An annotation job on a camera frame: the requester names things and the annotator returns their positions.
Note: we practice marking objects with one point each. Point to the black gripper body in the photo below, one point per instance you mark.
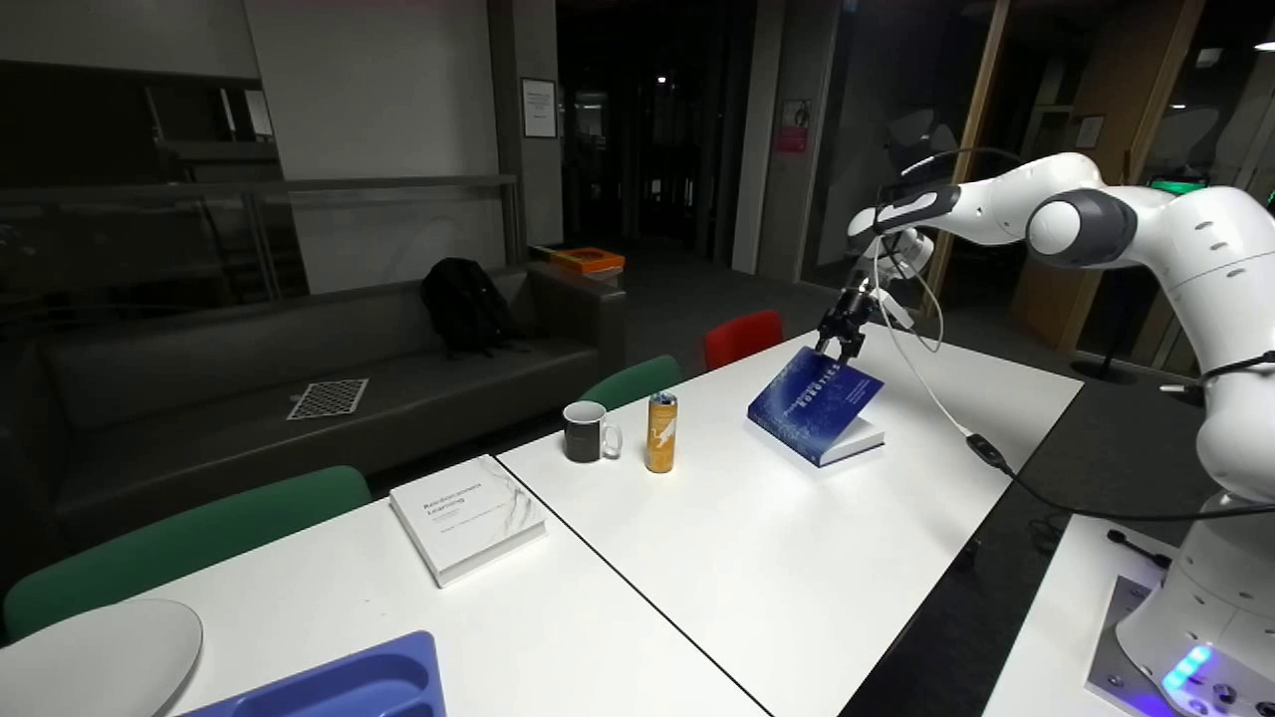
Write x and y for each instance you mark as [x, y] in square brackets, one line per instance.
[855, 303]

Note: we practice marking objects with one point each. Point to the blue hardcover robotics book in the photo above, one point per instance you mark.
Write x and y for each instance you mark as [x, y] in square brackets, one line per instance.
[810, 403]

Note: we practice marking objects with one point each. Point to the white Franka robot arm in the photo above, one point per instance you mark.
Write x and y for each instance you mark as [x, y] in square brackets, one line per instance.
[1196, 253]

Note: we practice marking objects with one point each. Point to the white closed book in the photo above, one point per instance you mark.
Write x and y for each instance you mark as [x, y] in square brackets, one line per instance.
[462, 521]

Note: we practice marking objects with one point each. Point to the red chair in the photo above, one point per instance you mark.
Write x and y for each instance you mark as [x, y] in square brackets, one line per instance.
[743, 335]

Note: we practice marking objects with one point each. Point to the orange drink can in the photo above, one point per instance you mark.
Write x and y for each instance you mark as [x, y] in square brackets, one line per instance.
[658, 433]

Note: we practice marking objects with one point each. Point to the green chair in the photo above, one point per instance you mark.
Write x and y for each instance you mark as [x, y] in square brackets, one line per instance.
[184, 542]
[640, 380]

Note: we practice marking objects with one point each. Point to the clear bin with orange lid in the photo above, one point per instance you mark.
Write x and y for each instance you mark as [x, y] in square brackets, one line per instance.
[584, 261]

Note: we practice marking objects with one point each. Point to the black mug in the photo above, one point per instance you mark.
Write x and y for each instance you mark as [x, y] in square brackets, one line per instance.
[584, 433]

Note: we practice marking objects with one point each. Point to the small black tool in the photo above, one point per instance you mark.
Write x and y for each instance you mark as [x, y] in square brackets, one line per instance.
[1138, 542]

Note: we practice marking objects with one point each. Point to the black backpack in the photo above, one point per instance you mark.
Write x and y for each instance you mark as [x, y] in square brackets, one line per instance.
[462, 303]

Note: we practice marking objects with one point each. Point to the blue compartment tray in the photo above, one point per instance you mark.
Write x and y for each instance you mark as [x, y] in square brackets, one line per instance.
[338, 683]

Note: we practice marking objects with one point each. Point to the grey sofa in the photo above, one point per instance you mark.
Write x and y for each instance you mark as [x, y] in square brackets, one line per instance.
[200, 399]

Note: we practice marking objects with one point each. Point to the glass railing panel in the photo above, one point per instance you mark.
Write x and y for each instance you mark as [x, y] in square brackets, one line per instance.
[134, 246]

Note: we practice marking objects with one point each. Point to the white plate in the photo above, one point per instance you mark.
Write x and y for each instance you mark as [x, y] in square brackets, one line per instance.
[102, 660]

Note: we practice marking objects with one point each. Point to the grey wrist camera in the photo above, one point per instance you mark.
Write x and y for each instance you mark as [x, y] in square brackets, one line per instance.
[898, 261]

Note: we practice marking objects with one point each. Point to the red wall sign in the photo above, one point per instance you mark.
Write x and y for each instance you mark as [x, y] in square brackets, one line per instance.
[794, 139]

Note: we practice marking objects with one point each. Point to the framed wall notice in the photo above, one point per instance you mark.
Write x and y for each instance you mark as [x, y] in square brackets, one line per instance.
[540, 105]

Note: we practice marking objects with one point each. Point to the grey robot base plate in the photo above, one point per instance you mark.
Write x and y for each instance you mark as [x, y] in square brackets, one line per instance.
[1127, 650]

